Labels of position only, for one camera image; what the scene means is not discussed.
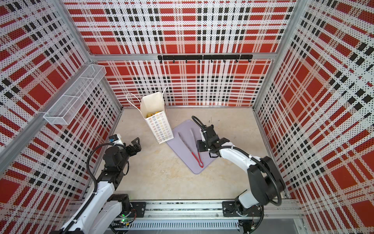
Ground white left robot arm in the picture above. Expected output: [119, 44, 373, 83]
[52, 135, 143, 234]

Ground black wall hook rail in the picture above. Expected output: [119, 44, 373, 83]
[157, 54, 253, 62]

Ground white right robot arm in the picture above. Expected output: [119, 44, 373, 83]
[191, 116, 286, 216]

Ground red-handled steel tongs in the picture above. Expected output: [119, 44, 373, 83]
[177, 128, 205, 169]

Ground white flowered paper bag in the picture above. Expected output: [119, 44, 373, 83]
[126, 87, 174, 144]

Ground wire mesh wall basket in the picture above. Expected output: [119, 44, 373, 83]
[43, 64, 106, 125]

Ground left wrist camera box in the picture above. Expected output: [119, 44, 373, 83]
[109, 134, 125, 146]

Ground yellow pear-shaped fake bread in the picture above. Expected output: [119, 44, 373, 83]
[146, 111, 160, 118]

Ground lilac plastic tray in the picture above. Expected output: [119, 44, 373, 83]
[167, 120, 215, 175]

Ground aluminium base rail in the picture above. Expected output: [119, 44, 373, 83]
[113, 199, 308, 234]

